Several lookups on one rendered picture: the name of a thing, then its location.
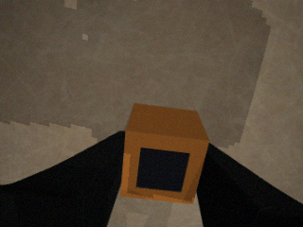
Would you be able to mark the orange block with dark square mark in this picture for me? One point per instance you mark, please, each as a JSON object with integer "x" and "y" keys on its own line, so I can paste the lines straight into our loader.
{"x": 164, "y": 154}

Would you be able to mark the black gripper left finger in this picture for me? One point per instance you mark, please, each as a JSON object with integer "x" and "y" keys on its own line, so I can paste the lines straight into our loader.
{"x": 78, "y": 192}

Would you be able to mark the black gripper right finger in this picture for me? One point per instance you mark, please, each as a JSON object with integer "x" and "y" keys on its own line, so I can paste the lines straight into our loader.
{"x": 229, "y": 195}

